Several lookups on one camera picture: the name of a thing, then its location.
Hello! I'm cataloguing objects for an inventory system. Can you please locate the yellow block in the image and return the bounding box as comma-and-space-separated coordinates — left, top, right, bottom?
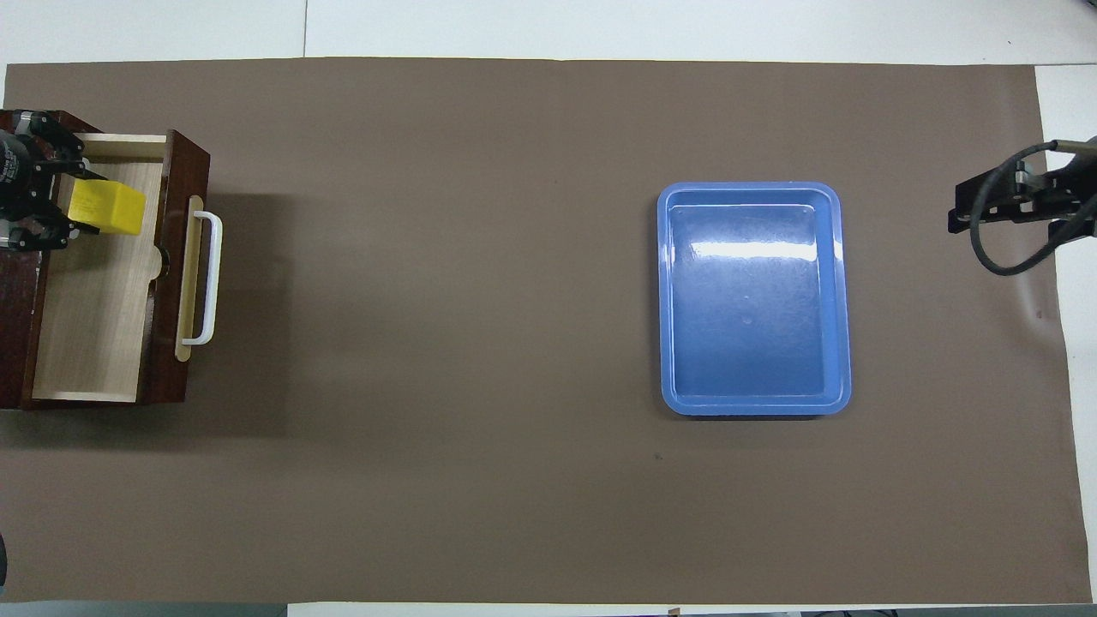
69, 178, 147, 236

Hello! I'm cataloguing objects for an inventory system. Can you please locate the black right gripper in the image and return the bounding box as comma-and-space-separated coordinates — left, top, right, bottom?
947, 159, 1097, 241

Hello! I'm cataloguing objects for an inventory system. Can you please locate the dark brown wooden cabinet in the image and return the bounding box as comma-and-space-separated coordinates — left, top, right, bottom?
0, 110, 99, 410

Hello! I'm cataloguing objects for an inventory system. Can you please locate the brown paper table mat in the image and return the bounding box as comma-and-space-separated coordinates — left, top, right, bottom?
0, 57, 1085, 605

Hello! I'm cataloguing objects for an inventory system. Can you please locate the blue plastic tray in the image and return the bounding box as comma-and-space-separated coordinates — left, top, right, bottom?
657, 181, 853, 418

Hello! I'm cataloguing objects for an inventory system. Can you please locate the dark wooden drawer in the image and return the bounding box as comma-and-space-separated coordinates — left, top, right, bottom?
30, 129, 224, 408

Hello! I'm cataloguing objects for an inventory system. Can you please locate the white drawer handle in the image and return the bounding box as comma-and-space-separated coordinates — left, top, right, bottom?
182, 211, 224, 346

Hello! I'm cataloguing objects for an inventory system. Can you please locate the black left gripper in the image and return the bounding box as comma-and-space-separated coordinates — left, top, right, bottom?
0, 110, 105, 251

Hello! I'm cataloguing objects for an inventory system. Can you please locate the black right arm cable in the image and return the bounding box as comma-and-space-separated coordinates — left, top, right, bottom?
968, 140, 1097, 277

